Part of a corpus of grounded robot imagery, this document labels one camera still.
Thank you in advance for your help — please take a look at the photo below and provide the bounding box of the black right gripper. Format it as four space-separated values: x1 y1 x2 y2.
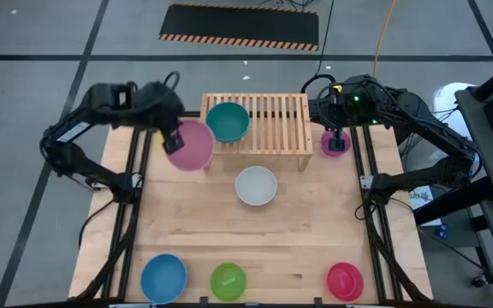
324 97 351 152

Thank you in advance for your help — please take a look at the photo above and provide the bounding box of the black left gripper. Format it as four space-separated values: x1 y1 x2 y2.
157 105 187 156

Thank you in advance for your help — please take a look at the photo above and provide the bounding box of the small purple bowl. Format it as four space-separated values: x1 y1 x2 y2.
319 128 353 158

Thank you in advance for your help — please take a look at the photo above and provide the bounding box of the large pink bowl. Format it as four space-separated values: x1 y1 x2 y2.
165 119 216 173

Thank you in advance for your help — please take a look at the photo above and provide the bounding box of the large teal bowl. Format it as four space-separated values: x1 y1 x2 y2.
205 101 252 144

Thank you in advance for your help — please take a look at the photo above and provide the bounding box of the large white bowl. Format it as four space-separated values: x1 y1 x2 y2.
235 165 279 207

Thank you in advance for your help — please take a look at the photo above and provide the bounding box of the large blue bowl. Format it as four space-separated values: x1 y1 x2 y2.
140 252 189 306

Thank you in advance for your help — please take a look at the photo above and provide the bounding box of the small red bowl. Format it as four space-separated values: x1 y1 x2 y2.
325 261 365 303

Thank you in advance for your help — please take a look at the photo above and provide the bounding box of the small translucent green bowl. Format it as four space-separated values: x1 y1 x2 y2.
209 261 248 303

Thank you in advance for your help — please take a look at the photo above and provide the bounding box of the wooden slatted shelf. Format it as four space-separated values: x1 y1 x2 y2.
198 92 315 173

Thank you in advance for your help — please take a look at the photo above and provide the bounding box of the white paper sheet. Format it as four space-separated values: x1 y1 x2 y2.
407 185 435 211

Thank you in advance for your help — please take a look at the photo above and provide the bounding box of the white plastic bag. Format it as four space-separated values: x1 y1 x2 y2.
431 81 478 142

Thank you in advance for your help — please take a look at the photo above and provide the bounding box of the black desk support beam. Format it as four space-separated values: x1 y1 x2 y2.
413 176 493 227

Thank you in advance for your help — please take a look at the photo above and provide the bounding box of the black orange-striped floor mat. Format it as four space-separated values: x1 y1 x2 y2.
157 3 320 53

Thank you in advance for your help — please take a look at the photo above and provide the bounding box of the black aluminium table frame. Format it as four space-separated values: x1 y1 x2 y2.
68 110 436 308

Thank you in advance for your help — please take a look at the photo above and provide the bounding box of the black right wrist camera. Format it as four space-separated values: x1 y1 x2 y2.
328 83 348 100

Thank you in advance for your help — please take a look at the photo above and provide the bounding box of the yellow cable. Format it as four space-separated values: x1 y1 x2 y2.
371 0 398 79

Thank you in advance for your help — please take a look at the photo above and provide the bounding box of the black cable bundle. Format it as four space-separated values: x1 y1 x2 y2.
257 0 318 10

